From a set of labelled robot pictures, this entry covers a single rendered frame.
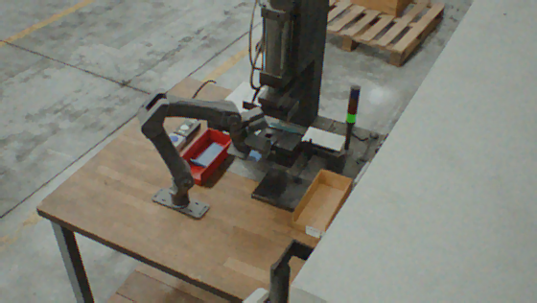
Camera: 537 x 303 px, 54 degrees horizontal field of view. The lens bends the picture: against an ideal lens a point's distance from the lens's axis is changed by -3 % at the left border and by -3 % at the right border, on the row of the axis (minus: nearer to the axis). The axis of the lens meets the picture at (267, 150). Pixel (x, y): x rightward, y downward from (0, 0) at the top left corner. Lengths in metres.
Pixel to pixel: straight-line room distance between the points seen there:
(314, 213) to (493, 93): 0.93
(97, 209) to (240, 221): 0.49
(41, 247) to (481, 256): 2.64
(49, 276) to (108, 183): 1.07
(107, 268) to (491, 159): 2.32
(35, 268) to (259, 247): 1.58
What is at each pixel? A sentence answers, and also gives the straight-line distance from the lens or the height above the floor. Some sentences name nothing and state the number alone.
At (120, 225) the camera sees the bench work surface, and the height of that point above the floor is 0.90.
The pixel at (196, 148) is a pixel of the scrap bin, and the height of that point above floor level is 0.93.
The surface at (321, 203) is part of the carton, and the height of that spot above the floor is 0.91.
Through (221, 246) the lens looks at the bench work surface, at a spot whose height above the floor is 0.90.
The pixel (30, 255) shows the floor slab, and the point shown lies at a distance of 3.11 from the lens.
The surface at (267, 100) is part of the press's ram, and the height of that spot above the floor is 1.18.
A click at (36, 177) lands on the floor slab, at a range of 3.57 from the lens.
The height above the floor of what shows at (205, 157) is 0.91.
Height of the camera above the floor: 2.22
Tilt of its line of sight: 39 degrees down
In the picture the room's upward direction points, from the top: 2 degrees clockwise
